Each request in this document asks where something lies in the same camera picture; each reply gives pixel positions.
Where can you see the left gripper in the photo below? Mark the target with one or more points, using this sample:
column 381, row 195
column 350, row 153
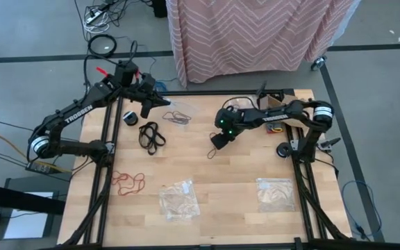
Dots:
column 148, row 87

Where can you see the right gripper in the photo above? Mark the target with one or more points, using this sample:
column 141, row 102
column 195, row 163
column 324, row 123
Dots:
column 229, row 136

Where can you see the small cardboard box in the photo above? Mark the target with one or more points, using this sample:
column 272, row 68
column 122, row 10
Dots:
column 276, row 102

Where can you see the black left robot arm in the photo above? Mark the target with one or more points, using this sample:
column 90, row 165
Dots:
column 78, row 114

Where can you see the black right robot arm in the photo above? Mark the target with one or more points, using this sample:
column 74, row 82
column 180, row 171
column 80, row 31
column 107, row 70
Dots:
column 280, row 117

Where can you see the red rubber band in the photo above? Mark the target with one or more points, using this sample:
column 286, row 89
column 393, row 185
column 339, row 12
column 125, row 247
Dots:
column 120, row 190
column 139, row 180

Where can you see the tape roll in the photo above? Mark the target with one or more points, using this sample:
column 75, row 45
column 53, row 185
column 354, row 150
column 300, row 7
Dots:
column 279, row 152
column 130, row 118

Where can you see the red loop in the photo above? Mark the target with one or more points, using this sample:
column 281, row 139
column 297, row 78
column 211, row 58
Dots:
column 270, row 131

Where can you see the dark grey loop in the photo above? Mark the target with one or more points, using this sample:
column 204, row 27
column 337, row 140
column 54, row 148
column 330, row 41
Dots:
column 273, row 125

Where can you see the yellow loop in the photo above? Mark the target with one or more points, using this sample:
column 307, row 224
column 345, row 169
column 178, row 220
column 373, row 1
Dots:
column 278, row 131

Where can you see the crumpled clear zip bag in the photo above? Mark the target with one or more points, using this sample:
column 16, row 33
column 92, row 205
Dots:
column 179, row 201

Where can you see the black floor box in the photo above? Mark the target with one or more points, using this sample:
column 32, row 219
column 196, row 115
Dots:
column 159, row 8

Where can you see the white power strip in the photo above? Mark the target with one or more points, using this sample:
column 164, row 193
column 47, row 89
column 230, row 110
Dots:
column 94, row 16

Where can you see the pink chevron cloth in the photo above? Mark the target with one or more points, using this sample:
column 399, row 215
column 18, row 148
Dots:
column 238, row 34

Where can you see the black clamp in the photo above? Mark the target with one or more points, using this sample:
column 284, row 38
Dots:
column 330, row 144

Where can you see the rack caster wheel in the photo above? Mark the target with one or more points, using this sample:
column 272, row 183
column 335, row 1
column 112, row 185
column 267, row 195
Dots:
column 318, row 63

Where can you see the black power brick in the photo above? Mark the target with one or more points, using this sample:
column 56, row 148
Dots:
column 38, row 167

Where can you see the black bench bar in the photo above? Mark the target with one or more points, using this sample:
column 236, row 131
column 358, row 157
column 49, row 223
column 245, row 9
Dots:
column 12, row 198

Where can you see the white panel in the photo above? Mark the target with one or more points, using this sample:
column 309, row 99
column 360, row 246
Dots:
column 26, row 222

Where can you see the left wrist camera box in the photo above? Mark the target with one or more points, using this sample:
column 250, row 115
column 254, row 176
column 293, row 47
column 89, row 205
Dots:
column 126, row 74

